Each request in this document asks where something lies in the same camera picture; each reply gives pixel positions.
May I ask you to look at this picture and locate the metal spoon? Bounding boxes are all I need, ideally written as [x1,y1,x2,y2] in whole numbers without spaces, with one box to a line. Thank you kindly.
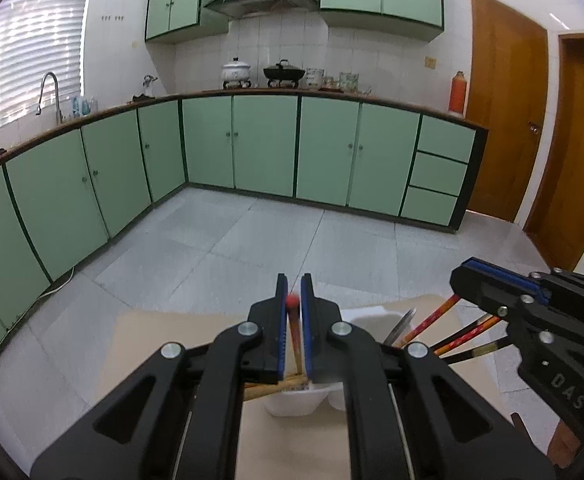
[383,307,417,347]

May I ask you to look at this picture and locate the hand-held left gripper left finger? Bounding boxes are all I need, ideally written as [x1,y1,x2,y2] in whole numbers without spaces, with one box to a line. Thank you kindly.
[31,274,289,480]

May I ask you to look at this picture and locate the orange thermos bottle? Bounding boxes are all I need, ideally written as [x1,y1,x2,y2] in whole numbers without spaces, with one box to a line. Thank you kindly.
[448,71,467,115]

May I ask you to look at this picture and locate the person's right hand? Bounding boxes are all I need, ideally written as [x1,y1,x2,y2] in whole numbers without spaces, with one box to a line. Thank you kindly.
[546,420,583,469]

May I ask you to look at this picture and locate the white cooking pot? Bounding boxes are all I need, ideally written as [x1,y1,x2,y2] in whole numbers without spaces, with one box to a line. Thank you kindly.
[221,57,251,90]

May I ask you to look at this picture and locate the red-tipped bamboo chopstick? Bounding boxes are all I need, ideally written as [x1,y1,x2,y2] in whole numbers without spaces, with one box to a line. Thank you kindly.
[429,315,501,353]
[399,294,462,348]
[437,329,512,358]
[285,295,305,378]

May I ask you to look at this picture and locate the wooden door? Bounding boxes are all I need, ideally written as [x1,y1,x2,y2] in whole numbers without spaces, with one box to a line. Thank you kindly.
[464,0,550,223]
[522,32,584,273]

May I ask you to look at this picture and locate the metal kitchen faucet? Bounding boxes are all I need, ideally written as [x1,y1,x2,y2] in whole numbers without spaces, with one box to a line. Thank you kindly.
[36,72,65,126]

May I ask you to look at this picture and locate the white window blind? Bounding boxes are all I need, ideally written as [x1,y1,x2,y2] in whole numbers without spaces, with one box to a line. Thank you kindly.
[0,0,98,146]

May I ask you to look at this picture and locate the green drawer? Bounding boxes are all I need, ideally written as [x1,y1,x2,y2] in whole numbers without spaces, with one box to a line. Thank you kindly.
[414,115,476,163]
[400,186,460,226]
[407,151,469,197]

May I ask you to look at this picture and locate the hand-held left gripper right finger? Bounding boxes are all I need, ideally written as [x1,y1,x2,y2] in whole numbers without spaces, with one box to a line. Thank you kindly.
[300,273,556,480]

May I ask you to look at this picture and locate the white two-compartment utensil holder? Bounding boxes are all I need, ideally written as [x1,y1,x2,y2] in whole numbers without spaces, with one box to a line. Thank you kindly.
[264,307,409,417]

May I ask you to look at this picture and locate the black range hood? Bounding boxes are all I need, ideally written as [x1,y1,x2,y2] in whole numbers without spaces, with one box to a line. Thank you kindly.
[203,0,321,18]

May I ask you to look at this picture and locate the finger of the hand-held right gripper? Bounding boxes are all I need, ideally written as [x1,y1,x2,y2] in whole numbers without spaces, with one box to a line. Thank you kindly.
[450,262,584,347]
[464,257,584,306]

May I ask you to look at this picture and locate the green base kitchen cabinets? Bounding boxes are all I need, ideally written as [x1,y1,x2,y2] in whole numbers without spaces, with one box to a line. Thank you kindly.
[0,91,488,376]

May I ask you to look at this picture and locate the black wok with lid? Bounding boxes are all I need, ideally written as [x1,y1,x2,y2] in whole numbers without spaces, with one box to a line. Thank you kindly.
[263,59,307,88]

